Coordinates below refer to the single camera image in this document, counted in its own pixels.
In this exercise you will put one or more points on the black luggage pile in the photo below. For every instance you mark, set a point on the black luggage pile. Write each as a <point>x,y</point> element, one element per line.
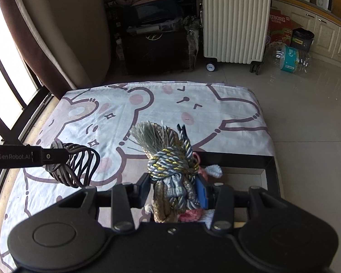
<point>156,52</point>

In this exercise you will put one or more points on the clear bottle pack teal label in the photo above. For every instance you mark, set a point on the clear bottle pack teal label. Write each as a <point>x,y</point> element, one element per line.
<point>291,59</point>

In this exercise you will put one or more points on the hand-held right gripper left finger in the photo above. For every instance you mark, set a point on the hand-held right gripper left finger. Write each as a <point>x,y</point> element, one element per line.
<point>143,191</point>

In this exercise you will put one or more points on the cream ribbed suitcase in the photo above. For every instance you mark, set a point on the cream ribbed suitcase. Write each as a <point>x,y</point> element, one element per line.
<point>234,22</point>

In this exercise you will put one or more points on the cream kitchen cabinets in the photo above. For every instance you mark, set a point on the cream kitchen cabinets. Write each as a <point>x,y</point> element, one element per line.
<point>332,34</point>

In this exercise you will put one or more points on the black trash bin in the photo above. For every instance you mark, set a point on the black trash bin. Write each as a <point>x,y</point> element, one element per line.
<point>302,39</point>

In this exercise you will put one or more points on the white small appliance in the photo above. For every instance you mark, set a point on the white small appliance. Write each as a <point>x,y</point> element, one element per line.
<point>324,0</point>

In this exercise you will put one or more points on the cartoon bear printed bed sheet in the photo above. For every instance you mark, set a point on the cartoon bear printed bed sheet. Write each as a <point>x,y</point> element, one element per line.
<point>159,105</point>

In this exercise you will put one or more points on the black cardboard box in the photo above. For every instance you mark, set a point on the black cardboard box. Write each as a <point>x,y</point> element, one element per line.
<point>244,162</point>

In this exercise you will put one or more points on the small clear plastic bottle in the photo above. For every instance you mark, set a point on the small clear plastic bottle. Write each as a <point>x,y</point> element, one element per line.
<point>119,49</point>

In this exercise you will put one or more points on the brown curtain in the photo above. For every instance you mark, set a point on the brown curtain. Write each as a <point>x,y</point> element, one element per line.
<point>31,34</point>

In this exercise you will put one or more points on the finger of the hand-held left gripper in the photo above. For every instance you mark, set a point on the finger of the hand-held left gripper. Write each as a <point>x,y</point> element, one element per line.
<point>51,167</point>
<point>52,155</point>

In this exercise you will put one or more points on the dark blue bag pile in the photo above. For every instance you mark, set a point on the dark blue bag pile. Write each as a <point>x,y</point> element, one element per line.
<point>150,14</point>

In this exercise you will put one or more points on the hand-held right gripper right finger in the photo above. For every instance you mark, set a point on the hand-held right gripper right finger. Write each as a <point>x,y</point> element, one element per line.
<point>201,193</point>

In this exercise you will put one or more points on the light blue crochet piece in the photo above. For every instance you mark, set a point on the light blue crochet piece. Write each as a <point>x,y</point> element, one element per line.
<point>214,170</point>

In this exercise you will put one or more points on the red cardboard box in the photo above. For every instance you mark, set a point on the red cardboard box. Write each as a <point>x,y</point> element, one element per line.
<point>281,28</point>

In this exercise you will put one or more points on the black window frame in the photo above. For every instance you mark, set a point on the black window frame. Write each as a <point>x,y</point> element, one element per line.
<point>5,71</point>

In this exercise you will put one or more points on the pink knitted piece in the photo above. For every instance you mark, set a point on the pink knitted piece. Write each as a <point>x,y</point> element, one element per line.
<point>191,215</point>

